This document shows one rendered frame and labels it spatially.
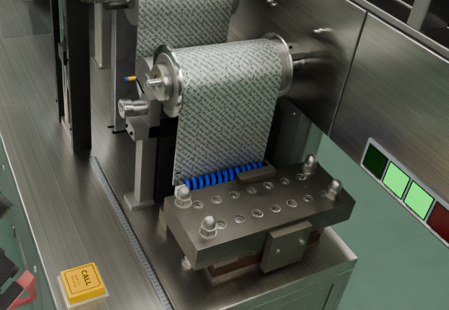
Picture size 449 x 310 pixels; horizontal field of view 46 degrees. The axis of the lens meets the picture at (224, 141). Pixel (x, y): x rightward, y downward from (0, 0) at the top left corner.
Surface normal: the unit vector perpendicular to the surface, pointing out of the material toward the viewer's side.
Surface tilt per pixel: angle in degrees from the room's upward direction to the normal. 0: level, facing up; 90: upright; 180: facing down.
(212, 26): 92
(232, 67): 51
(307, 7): 90
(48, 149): 0
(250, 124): 90
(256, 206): 0
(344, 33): 90
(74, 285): 0
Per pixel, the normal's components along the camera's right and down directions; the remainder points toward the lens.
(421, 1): -0.87, 0.18
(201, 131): 0.47, 0.57
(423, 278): 0.13, -0.80
